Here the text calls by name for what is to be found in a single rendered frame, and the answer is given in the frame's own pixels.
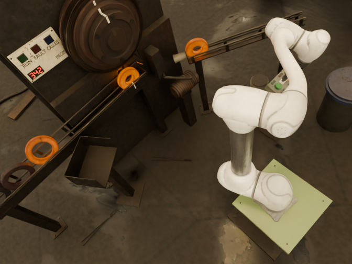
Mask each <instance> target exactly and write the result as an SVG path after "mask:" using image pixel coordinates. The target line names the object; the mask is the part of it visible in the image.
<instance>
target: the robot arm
mask: <svg viewBox="0 0 352 264"><path fill-rule="evenodd" d="M265 32H266V35H267V36H268V38H270V40H271V42H272V44H273V45H274V50H275V53H276V55H277V57H278V59H279V61H280V63H281V65H282V67H283V69H284V71H285V75H283V76H282V79H281V80H280V81H279V82H280V83H281V84H282V85H283V84H284V83H285V82H286V81H287V79H288V80H289V86H288V87H287V88H286V89H285V90H284V92H283V93H282V94H280V93H271V92H267V91H264V90H261V89H257V88H254V87H248V86H241V85H229V86H224V87H222V88H220V89H218V90H217V92H216V94H215V96H214V99H213V104H212V107H213V110H214V112H215V114H216V115H217V116H219V117H221V118H222V119H223V121H224V122H225V123H226V125H227V126H228V128H229V134H230V161H228V162H225V163H223V164H222V165H221V166H220V168H219V170H218V174H217V178H218V181H219V183H220V184H221V185H222V186H223V187H225V188H226V189H228V190H230V191H232V192H235V193H237V194H240V195H243V196H246V197H250V198H252V200H253V201H254V202H255V203H257V204H258V205H259V206H261V207H262V208H263V209H264V210H265V211H266V212H267V213H268V214H269V215H270V216H271V217H272V219H273V220H274V221H275V222H278V221H279V219H280V217H281V216H282V215H283V214H284V213H285V212H286V211H287V210H288V209H289V208H290V207H291V206H292V205H293V204H295V203H296V202H297V201H298V200H297V198H296V197H294V196H293V187H292V184H291V182H290V180H289V179H288V178H287V177H285V176H284V175H282V174H279V173H267V172H261V171H258V170H256V168H255V166H254V164H253V163H252V161H251V159H252V147H253V140H254V129H255V128H256V127H261V128H264V129H267V131H268V132H269V133H271V134H272V135H274V136H275V137H278V138H285V137H289V136H291V135H292V134H293V133H294V132H295V131H296V130H297V129H298V128H299V127H300V125H301V124H302V122H303V120H304V117H305V114H306V111H307V82H306V78H305V75H304V73H303V71H302V70H303V69H304V68H306V67H307V66H308V65H309V64H310V63H311V62H313V60H315V59H317V58H318V57H319V56H320V55H321V54H322V53H323V52H324V51H325V49H326V48H327V46H328V44H329V42H330V39H331V38H330V35H329V33H328V32H327V31H325V30H322V29H320V30H316V31H313V32H309V31H306V30H304V29H302V28H301V27H300V26H298V25H296V24H295V23H293V22H291V21H289V20H286V19H283V18H273V19H272V20H270V21H269V22H268V24H267V26H266V28H265ZM288 48H289V49H291V50H293V51H294V52H296V54H295V56H293V55H292V53H291V52H290V50H289V49H288Z"/></svg>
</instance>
